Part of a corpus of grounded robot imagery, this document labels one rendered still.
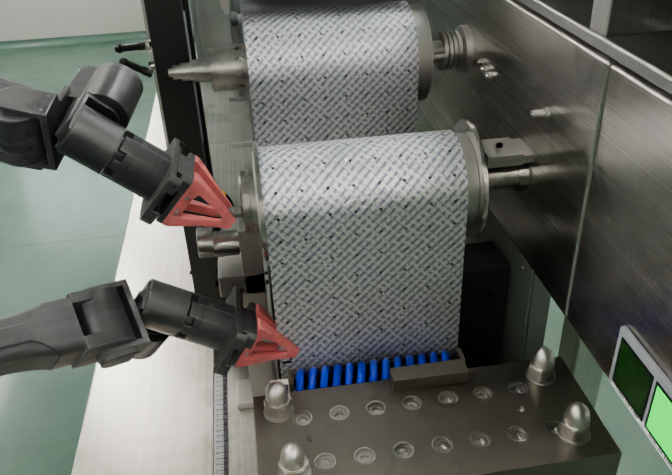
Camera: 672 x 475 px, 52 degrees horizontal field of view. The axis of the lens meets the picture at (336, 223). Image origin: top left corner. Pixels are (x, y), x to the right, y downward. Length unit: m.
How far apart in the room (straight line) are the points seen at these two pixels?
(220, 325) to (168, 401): 0.29
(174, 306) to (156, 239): 0.66
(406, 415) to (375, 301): 0.14
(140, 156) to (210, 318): 0.21
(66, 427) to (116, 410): 1.34
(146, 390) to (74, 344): 0.37
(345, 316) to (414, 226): 0.15
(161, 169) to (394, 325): 0.35
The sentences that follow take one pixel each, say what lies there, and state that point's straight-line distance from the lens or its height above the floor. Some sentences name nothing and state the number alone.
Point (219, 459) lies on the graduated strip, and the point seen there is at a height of 0.90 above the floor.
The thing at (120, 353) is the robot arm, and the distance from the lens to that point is 0.79.
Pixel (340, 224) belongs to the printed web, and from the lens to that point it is 0.79.
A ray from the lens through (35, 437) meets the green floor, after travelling 2.44.
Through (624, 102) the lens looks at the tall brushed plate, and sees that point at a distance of 0.67.
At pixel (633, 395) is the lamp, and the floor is 1.17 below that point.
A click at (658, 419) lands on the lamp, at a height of 1.18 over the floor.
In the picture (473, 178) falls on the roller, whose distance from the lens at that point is 0.81.
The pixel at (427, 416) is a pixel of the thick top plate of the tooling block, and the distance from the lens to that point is 0.85.
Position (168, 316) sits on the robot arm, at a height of 1.16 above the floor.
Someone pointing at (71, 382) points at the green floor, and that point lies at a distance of 2.59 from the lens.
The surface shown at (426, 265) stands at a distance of 0.84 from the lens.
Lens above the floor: 1.65
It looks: 31 degrees down
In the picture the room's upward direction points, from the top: 2 degrees counter-clockwise
